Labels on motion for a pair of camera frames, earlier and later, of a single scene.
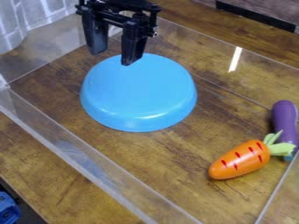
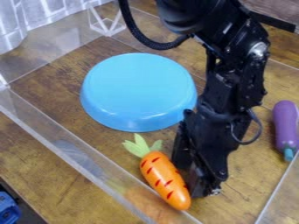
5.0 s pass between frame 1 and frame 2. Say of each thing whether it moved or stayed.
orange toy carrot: moved
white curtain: stayed
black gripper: moved
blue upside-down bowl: stayed
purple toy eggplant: stayed
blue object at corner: stayed
